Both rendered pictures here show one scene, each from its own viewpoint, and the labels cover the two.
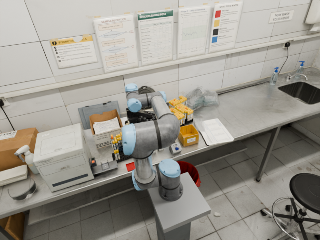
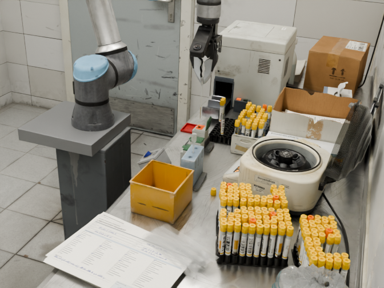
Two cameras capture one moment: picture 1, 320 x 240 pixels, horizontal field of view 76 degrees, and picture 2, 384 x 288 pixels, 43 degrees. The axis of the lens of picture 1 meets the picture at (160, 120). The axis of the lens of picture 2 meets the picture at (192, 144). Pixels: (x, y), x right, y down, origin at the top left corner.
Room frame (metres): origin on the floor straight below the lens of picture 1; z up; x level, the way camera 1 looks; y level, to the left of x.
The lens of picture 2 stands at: (1.97, -1.06, 1.66)
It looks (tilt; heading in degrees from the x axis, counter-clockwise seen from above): 28 degrees down; 127
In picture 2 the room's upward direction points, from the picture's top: 3 degrees clockwise
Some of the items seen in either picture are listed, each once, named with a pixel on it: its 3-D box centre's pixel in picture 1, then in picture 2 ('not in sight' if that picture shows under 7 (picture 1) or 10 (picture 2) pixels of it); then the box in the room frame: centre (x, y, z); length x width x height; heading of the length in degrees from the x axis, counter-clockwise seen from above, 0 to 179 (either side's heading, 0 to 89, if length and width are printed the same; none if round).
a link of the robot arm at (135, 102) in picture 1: (136, 102); not in sight; (0.99, 0.12, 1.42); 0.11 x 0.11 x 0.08; 9
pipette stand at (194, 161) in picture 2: not in sight; (192, 167); (1.22, -0.06, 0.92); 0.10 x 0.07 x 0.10; 111
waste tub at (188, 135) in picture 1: (187, 135); (162, 191); (1.24, -0.22, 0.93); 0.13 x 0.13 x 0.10; 16
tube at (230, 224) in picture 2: not in sight; (228, 242); (1.51, -0.28, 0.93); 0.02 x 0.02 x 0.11
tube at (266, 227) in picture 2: not in sight; (264, 244); (1.57, -0.23, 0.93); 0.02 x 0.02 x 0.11
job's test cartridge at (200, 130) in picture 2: not in sight; (200, 135); (1.10, 0.14, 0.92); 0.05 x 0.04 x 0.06; 18
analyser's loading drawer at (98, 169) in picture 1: (102, 166); (218, 102); (0.97, 0.42, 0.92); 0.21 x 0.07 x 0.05; 109
